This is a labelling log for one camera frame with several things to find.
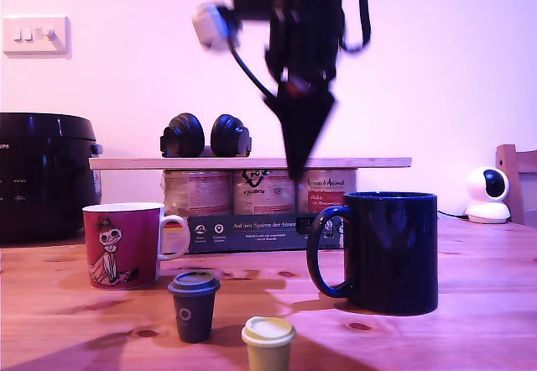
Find dark blue coffee mug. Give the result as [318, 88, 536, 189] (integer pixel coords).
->
[305, 191, 440, 317]

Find light wooden shelf board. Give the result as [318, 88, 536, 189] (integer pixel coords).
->
[88, 157, 413, 172]

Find small dark grey lidded cup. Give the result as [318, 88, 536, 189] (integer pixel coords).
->
[167, 270, 222, 345]

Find small yellow lidded cup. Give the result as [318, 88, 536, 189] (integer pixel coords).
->
[240, 316, 297, 371]

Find wrapped food can script label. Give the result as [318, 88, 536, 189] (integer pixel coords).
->
[296, 169, 358, 215]

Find wrapped food can black logo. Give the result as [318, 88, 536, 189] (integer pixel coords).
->
[232, 170, 296, 217]

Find black headphones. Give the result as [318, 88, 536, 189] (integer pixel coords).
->
[159, 112, 254, 159]

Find grey cardboard can tray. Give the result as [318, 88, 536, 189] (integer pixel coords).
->
[184, 212, 350, 256]

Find wrapped food can red label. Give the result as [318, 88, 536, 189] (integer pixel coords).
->
[163, 170, 232, 217]

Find red cartoon figure mug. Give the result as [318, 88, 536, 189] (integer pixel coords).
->
[81, 202, 191, 292]

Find black rice cooker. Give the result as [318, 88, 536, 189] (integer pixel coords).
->
[0, 112, 104, 247]

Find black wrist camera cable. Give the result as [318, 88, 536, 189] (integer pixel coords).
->
[227, 39, 278, 99]

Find black looping arm cable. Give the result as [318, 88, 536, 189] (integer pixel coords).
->
[340, 0, 373, 52]

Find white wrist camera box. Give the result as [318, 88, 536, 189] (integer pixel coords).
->
[191, 1, 244, 52]

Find white security camera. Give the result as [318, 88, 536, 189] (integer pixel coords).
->
[463, 166, 511, 225]

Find white wall light switch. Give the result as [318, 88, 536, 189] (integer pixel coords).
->
[3, 16, 71, 59]

